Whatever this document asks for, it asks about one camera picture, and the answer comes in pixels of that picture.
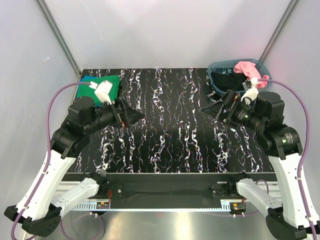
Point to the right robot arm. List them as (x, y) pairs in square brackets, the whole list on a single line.
[(293, 217)]

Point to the black t-shirt in basket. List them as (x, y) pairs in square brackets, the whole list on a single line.
[(232, 81)]

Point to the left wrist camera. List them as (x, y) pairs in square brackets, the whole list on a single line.
[(102, 91)]

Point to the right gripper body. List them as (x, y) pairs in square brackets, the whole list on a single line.
[(239, 113)]

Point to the slotted cable duct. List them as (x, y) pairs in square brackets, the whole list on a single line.
[(117, 205)]

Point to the blue plastic basket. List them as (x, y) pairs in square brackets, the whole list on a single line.
[(225, 67)]

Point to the green t-shirt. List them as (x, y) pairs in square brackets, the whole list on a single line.
[(85, 90)]

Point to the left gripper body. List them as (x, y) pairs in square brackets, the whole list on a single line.
[(109, 115)]

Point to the pink t-shirt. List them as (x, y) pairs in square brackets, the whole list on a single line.
[(253, 70)]

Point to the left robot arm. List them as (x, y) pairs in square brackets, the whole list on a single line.
[(40, 212)]

